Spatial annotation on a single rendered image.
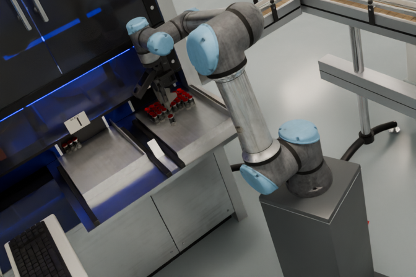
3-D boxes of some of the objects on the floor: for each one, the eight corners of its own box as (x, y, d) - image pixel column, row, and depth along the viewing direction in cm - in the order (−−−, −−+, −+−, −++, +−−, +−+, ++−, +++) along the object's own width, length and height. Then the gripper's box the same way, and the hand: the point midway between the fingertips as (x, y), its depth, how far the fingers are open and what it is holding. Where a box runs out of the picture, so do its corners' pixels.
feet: (330, 172, 263) (327, 154, 255) (392, 125, 279) (390, 106, 270) (342, 179, 257) (338, 161, 249) (403, 130, 273) (403, 112, 264)
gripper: (169, 56, 167) (188, 104, 179) (156, 48, 175) (174, 94, 187) (149, 68, 164) (169, 116, 177) (136, 60, 172) (156, 106, 185)
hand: (164, 106), depth 180 cm, fingers closed
